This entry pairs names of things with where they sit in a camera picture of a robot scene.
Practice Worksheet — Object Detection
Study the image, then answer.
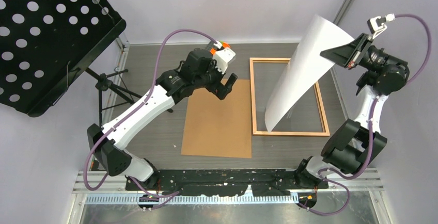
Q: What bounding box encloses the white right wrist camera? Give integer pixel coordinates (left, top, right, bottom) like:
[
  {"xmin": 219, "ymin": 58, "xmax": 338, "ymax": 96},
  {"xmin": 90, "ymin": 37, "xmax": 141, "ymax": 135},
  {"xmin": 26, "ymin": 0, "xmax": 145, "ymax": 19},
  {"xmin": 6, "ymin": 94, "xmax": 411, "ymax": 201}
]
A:
[{"xmin": 367, "ymin": 13, "xmax": 396, "ymax": 41}]

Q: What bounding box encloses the wooden picture frame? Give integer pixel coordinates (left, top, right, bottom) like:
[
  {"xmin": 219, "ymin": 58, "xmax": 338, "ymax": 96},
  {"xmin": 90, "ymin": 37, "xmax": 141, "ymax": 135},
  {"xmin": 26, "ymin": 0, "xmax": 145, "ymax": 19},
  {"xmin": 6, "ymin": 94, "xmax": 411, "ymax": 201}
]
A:
[{"xmin": 249, "ymin": 57, "xmax": 331, "ymax": 137}]

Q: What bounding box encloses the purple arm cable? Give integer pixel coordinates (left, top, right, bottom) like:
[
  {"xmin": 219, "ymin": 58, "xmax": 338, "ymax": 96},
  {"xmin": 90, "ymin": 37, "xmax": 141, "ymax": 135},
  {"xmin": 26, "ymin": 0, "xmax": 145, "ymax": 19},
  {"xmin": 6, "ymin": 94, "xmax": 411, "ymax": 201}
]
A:
[
  {"xmin": 298, "ymin": 13, "xmax": 432, "ymax": 216},
  {"xmin": 83, "ymin": 28, "xmax": 220, "ymax": 211}
]

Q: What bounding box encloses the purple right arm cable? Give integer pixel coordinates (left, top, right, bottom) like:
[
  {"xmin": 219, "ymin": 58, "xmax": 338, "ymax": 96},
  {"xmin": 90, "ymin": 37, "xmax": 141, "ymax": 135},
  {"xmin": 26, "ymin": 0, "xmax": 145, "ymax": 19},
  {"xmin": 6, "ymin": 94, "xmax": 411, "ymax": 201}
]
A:
[{"xmin": 298, "ymin": 13, "xmax": 432, "ymax": 216}]

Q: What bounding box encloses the transparent acrylic sheet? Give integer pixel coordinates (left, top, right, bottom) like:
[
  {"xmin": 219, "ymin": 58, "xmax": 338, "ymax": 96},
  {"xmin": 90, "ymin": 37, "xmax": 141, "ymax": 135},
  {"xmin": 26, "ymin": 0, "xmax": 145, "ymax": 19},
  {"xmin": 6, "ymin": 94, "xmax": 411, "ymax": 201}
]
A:
[{"xmin": 254, "ymin": 62, "xmax": 323, "ymax": 132}]

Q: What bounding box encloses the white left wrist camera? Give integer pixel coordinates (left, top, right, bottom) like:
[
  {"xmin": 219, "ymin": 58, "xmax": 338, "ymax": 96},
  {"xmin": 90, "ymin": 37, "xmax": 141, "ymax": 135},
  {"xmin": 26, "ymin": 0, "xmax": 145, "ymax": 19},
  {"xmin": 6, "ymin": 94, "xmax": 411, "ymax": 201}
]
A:
[{"xmin": 212, "ymin": 41, "xmax": 236, "ymax": 75}]

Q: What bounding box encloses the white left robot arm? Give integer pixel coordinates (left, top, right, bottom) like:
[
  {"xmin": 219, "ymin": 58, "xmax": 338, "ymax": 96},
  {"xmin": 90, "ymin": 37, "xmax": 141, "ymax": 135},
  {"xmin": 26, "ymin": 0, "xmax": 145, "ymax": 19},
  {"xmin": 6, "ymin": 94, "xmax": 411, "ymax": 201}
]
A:
[{"xmin": 87, "ymin": 47, "xmax": 237, "ymax": 190}]

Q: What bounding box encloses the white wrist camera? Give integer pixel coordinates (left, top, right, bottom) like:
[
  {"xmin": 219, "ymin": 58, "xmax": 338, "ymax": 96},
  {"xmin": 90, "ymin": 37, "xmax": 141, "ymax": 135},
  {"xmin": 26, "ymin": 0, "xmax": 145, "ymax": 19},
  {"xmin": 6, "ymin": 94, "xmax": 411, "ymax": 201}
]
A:
[
  {"xmin": 367, "ymin": 13, "xmax": 396, "ymax": 41},
  {"xmin": 212, "ymin": 41, "xmax": 236, "ymax": 75}
]

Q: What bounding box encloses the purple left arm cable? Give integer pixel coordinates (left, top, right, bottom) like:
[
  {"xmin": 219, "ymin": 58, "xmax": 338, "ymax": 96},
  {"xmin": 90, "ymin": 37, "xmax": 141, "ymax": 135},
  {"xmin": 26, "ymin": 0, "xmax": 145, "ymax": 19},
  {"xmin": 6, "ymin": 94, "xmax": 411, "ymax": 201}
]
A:
[{"xmin": 83, "ymin": 28, "xmax": 220, "ymax": 211}]

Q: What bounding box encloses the aluminium rail with ruler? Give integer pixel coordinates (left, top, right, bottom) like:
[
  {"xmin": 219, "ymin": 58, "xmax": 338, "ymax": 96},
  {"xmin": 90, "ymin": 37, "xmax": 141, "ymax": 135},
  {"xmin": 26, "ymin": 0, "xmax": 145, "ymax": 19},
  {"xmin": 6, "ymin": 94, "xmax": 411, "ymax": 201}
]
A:
[{"xmin": 73, "ymin": 172, "xmax": 384, "ymax": 206}]

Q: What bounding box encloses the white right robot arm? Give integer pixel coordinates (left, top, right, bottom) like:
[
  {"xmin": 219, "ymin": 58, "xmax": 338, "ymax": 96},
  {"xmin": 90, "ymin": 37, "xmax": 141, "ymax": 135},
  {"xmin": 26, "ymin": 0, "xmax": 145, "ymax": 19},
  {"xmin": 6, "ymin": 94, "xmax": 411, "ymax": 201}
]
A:
[{"xmin": 293, "ymin": 33, "xmax": 410, "ymax": 188}]

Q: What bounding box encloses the black perforated music stand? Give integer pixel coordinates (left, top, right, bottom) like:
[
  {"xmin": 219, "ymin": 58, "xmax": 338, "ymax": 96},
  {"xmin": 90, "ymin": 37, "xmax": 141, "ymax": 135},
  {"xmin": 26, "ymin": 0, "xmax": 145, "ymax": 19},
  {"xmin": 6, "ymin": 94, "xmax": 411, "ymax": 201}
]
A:
[{"xmin": 1, "ymin": 0, "xmax": 137, "ymax": 117}]

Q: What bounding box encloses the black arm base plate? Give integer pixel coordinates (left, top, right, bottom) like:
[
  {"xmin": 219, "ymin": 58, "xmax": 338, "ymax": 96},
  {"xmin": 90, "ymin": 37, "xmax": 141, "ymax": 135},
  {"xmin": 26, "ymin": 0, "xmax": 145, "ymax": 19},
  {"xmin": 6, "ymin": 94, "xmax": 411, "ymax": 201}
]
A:
[{"xmin": 125, "ymin": 168, "xmax": 329, "ymax": 197}]

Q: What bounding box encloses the landscape photo print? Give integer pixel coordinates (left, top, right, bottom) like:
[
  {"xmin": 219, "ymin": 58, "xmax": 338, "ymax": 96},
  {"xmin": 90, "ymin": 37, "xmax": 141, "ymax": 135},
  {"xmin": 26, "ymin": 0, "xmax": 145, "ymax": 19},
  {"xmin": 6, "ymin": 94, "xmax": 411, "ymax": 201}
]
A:
[{"xmin": 264, "ymin": 15, "xmax": 354, "ymax": 132}]

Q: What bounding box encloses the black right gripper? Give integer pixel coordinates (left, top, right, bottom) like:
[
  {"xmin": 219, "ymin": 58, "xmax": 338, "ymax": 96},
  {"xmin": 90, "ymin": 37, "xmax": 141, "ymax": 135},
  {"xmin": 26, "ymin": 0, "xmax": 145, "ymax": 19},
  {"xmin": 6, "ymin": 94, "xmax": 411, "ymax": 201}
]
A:
[{"xmin": 320, "ymin": 34, "xmax": 409, "ymax": 73}]

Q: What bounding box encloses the brown cardboard backing board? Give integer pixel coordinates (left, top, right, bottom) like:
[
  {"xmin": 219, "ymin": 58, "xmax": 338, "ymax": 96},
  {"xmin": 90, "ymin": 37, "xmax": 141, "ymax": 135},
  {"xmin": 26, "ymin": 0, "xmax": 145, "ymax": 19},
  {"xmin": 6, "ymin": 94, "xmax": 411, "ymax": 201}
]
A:
[{"xmin": 181, "ymin": 79, "xmax": 252, "ymax": 158}]

